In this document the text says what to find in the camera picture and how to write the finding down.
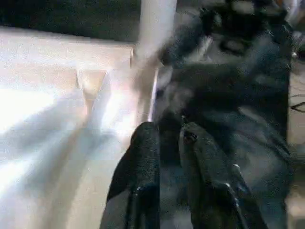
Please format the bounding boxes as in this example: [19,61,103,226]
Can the white plastic table leg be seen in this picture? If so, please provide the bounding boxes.
[130,0,178,70]

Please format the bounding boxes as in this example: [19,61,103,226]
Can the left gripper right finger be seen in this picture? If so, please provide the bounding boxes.
[178,116,270,229]

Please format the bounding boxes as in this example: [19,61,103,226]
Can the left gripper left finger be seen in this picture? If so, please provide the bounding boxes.
[101,121,161,229]

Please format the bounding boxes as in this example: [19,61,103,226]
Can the black work mat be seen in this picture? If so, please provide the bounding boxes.
[0,0,296,229]

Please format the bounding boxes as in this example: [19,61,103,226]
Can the white plastic table top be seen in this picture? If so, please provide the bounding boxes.
[0,25,167,229]

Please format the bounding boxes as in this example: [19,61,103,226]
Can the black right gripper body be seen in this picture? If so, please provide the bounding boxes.
[200,0,288,51]

